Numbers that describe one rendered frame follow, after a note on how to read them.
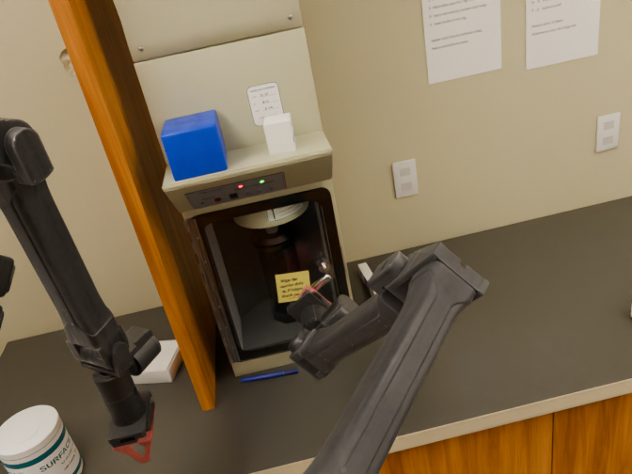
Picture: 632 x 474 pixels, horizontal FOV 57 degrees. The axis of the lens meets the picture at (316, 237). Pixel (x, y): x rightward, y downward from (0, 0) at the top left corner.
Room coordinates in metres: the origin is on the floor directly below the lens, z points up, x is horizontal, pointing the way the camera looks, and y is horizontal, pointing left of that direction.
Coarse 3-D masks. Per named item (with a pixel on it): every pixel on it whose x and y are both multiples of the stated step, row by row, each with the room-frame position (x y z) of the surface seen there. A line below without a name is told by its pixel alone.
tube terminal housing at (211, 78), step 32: (288, 32) 1.14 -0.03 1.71; (160, 64) 1.12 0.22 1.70; (192, 64) 1.13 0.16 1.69; (224, 64) 1.13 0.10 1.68; (256, 64) 1.13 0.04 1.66; (288, 64) 1.14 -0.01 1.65; (160, 96) 1.12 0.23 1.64; (192, 96) 1.13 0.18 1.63; (224, 96) 1.13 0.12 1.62; (288, 96) 1.13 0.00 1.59; (160, 128) 1.12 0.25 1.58; (224, 128) 1.13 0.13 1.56; (256, 128) 1.13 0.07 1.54; (320, 128) 1.14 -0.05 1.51; (288, 192) 1.13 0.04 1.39; (288, 352) 1.13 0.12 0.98
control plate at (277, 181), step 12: (252, 180) 1.04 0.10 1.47; (264, 180) 1.05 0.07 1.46; (276, 180) 1.06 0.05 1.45; (192, 192) 1.03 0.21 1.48; (204, 192) 1.04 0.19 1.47; (216, 192) 1.05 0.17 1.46; (228, 192) 1.06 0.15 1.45; (240, 192) 1.07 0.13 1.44; (252, 192) 1.08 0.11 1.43; (264, 192) 1.09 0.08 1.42; (192, 204) 1.07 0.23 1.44; (204, 204) 1.08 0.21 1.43
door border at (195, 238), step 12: (192, 228) 1.11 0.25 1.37; (192, 240) 1.11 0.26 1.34; (204, 252) 1.11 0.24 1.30; (204, 264) 1.11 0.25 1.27; (204, 276) 1.11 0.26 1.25; (216, 288) 1.11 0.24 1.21; (216, 300) 1.11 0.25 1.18; (216, 312) 1.11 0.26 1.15; (228, 324) 1.11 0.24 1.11; (228, 336) 1.11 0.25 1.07; (228, 348) 1.11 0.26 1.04; (240, 360) 1.11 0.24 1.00
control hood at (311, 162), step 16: (304, 144) 1.07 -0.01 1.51; (320, 144) 1.06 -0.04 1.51; (240, 160) 1.06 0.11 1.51; (256, 160) 1.04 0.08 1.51; (272, 160) 1.03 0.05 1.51; (288, 160) 1.02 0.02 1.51; (304, 160) 1.02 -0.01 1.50; (320, 160) 1.03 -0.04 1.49; (208, 176) 1.01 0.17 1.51; (224, 176) 1.01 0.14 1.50; (240, 176) 1.02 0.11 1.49; (256, 176) 1.03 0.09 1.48; (288, 176) 1.06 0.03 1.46; (304, 176) 1.07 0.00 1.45; (320, 176) 1.09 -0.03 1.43; (176, 192) 1.02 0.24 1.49; (272, 192) 1.10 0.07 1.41; (176, 208) 1.08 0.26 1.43; (192, 208) 1.09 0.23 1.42
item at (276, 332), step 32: (320, 192) 1.12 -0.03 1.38; (224, 224) 1.11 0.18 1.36; (256, 224) 1.12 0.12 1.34; (288, 224) 1.12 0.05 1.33; (320, 224) 1.12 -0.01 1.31; (224, 256) 1.11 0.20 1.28; (256, 256) 1.12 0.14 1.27; (288, 256) 1.12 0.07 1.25; (320, 256) 1.12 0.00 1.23; (224, 288) 1.11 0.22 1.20; (256, 288) 1.11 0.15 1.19; (256, 320) 1.11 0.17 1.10; (288, 320) 1.12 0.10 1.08; (256, 352) 1.11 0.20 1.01
